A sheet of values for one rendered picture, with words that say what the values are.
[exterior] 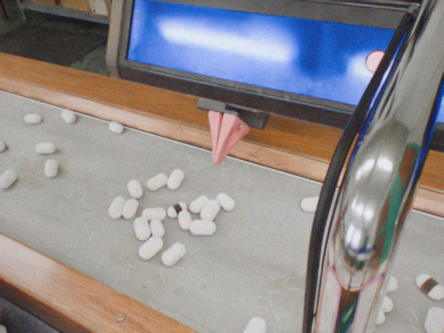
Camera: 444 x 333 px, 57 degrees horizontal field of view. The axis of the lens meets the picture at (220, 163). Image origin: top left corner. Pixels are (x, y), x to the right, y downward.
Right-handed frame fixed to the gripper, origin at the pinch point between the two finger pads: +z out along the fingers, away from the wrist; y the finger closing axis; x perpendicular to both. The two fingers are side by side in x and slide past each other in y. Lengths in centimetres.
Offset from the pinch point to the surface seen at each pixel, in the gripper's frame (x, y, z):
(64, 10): 156, -232, -87
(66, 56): 140, -197, -48
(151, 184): -1.5, -9.1, 7.0
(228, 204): -0.5, 4.3, 6.1
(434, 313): -3.8, 32.9, 10.1
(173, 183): -0.4, -5.9, 5.8
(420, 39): -39.1, 25.8, -4.4
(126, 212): -5.6, -9.0, 11.9
